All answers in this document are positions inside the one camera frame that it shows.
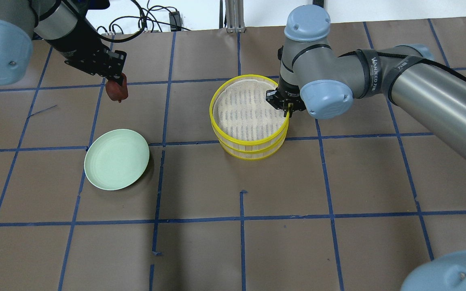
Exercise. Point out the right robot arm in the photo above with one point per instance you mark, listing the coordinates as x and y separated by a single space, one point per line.
427 104

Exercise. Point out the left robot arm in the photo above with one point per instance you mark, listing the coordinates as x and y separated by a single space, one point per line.
63 25

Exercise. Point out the light green plate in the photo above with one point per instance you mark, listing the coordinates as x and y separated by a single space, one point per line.
116 159

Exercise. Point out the aluminium frame post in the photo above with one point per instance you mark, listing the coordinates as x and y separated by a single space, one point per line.
234 16

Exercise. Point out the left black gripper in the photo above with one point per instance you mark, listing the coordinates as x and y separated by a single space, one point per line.
80 45

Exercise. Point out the brown steamed bun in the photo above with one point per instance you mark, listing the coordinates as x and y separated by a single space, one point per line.
115 91

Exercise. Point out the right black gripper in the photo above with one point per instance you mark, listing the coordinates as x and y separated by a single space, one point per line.
286 94

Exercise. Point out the yellow steamer layer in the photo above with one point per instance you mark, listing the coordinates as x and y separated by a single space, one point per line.
244 151
241 116

